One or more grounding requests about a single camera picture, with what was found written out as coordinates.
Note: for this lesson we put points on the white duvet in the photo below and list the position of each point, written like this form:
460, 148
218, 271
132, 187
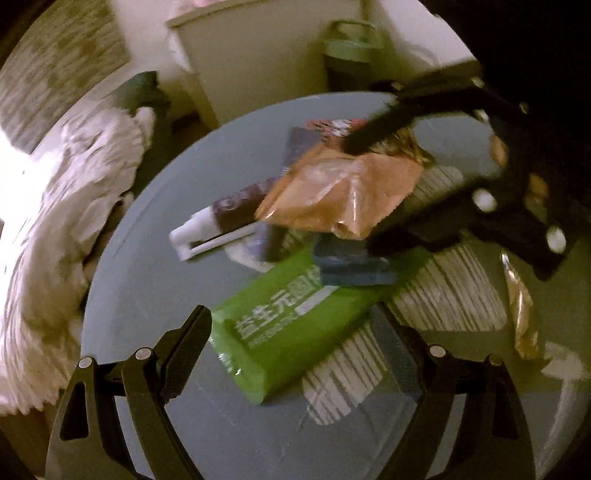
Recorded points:
55, 230

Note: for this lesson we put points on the white star sticker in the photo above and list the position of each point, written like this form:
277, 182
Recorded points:
561, 362

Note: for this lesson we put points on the gold wrapper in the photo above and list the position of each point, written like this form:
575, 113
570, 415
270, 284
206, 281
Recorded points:
521, 318

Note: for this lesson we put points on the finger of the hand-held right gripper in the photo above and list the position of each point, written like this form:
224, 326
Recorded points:
369, 134
401, 235

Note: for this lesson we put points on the dark green bed base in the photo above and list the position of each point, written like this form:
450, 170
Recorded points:
147, 90

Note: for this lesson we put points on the white cabinet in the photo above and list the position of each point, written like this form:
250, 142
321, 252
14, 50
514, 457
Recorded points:
258, 55

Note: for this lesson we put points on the orange plastic bag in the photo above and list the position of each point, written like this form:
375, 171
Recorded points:
341, 194

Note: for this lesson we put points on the red and white snack packet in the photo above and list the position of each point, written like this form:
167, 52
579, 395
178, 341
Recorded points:
332, 127

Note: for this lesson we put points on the green lidded bin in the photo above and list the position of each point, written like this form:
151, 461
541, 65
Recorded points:
353, 46

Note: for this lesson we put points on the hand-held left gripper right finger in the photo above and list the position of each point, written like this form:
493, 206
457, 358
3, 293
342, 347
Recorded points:
392, 350

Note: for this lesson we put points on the striped white bag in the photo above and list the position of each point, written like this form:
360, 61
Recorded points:
443, 295

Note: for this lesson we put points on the green wipes packet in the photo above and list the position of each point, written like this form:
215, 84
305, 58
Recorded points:
286, 327

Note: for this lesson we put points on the patterned curtain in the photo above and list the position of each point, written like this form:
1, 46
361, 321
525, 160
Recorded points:
60, 64

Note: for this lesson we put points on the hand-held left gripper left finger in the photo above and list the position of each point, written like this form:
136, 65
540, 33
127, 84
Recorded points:
184, 350

